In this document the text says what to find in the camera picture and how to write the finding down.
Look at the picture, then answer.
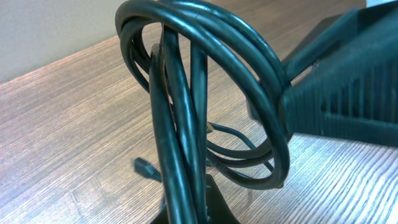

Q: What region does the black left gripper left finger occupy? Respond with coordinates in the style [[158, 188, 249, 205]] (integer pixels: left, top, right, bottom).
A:
[[150, 174, 240, 224]]

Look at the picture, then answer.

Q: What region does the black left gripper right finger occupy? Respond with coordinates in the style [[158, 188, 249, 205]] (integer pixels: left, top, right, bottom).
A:
[[247, 1, 398, 147]]

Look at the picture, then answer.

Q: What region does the black micro USB cable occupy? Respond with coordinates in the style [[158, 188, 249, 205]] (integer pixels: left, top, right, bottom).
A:
[[133, 121, 274, 183]]

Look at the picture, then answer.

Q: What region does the black HDMI cable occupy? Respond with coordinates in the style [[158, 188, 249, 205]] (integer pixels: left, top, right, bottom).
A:
[[114, 0, 292, 224]]

